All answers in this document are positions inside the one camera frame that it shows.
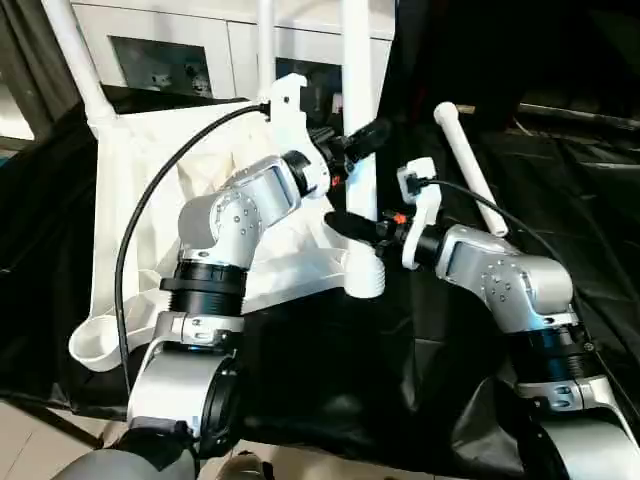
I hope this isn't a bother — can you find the white plastic table leg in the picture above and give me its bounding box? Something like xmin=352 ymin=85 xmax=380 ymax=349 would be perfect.
xmin=432 ymin=101 xmax=510 ymax=239
xmin=42 ymin=0 xmax=120 ymax=127
xmin=256 ymin=0 xmax=279 ymax=103
xmin=339 ymin=0 xmax=389 ymax=300

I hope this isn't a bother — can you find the grey curtain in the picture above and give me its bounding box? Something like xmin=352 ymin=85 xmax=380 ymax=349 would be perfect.
xmin=0 ymin=0 xmax=83 ymax=141

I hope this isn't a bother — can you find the white glass-door cabinet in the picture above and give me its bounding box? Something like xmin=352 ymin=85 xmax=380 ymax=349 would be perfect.
xmin=70 ymin=0 xmax=397 ymax=106

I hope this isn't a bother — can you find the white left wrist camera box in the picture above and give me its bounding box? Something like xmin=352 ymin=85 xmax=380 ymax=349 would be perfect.
xmin=264 ymin=72 xmax=312 ymax=153

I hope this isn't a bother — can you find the black metal rail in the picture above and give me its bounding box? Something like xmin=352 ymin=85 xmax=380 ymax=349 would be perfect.
xmin=515 ymin=100 xmax=640 ymax=128

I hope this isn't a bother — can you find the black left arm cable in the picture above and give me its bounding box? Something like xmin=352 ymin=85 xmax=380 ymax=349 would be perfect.
xmin=114 ymin=99 xmax=277 ymax=397

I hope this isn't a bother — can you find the dark round robot part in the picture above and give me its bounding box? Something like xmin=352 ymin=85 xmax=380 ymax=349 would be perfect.
xmin=218 ymin=453 xmax=275 ymax=480

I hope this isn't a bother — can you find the black stand leg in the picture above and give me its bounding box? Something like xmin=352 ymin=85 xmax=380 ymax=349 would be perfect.
xmin=0 ymin=400 xmax=103 ymax=453

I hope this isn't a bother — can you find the white plastic table top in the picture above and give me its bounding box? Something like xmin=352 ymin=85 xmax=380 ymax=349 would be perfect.
xmin=68 ymin=95 xmax=387 ymax=373

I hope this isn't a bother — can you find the black mat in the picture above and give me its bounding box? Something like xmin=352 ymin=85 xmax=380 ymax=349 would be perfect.
xmin=0 ymin=85 xmax=640 ymax=476

